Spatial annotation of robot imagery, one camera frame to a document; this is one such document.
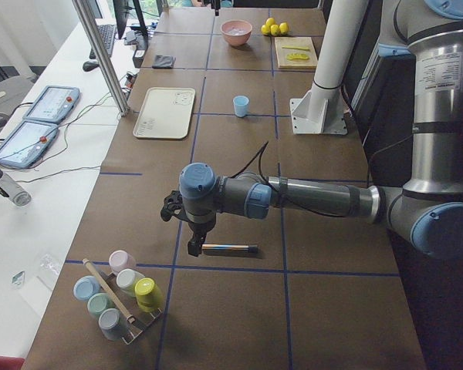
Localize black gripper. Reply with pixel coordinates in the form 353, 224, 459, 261
161, 190, 216, 256

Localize steel muddler black tip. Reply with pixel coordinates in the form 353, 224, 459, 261
202, 244, 259, 256

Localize pink bowl of ice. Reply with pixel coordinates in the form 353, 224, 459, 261
221, 20, 252, 46

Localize yellow-green cup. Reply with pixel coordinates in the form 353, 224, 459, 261
134, 277, 164, 313

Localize white cup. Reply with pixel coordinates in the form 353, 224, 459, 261
117, 268, 145, 298

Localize pink cup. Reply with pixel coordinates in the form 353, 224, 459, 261
109, 250, 137, 275

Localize metal cup rack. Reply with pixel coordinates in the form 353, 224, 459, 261
83, 258, 163, 345

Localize light blue cup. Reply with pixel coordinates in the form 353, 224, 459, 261
232, 95, 249, 117

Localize mint green cup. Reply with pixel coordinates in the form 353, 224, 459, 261
87, 293, 115, 319

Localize grey cup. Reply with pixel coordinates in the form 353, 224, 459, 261
98, 308, 128, 341

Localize blue cup on rack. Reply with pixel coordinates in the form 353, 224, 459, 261
73, 275, 100, 301

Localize yellow lemon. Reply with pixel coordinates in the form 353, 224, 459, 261
261, 24, 271, 35
265, 17, 275, 26
279, 22, 289, 35
270, 24, 281, 37

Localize grey folded cloth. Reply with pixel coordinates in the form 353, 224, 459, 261
152, 55, 176, 69

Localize yellow plastic knife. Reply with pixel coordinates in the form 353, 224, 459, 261
282, 45, 310, 51

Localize lemon slices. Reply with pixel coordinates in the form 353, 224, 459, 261
286, 52, 309, 61

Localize black monitor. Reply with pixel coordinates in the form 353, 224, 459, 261
113, 0, 148, 39

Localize wooden cutting board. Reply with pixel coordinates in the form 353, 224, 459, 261
275, 37, 318, 69

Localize black keyboard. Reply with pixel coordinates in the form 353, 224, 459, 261
97, 24, 117, 56

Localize cream bear tray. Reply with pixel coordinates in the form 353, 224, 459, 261
133, 87, 195, 140

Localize black computer mouse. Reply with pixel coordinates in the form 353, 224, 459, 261
82, 60, 99, 72

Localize teach pendant tablet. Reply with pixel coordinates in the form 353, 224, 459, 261
0, 119, 59, 169
23, 86, 80, 124

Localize clear water bottle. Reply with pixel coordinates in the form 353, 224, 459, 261
0, 170, 32, 207

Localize aluminium frame post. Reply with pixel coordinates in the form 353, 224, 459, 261
72, 0, 130, 116

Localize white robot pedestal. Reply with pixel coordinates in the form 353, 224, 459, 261
290, 0, 369, 135

